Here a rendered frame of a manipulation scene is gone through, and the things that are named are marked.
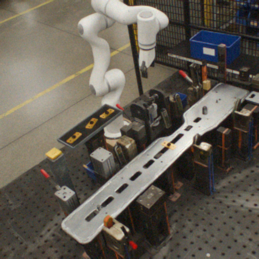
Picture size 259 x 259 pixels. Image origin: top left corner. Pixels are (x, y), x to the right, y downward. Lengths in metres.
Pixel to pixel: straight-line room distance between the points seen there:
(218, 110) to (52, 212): 1.14
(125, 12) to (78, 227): 1.01
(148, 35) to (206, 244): 1.05
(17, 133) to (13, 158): 0.41
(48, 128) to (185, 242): 2.53
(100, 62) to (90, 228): 0.96
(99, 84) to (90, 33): 0.33
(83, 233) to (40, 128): 2.59
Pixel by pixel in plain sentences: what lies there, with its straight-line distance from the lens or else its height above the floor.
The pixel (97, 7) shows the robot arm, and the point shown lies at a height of 1.69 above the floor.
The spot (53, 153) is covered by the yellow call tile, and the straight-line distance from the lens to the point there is 1.95.
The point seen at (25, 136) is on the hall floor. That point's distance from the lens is 4.19.
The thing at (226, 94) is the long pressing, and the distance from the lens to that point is 2.41.
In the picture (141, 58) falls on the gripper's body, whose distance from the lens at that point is 1.84.
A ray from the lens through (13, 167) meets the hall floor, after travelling 3.87.
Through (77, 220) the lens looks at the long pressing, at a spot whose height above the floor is 1.00.
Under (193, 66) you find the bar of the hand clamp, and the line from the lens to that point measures 2.32.
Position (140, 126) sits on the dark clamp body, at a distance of 2.10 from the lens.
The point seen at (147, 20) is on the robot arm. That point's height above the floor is 1.70.
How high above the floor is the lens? 2.36
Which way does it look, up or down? 38 degrees down
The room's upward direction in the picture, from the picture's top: 12 degrees counter-clockwise
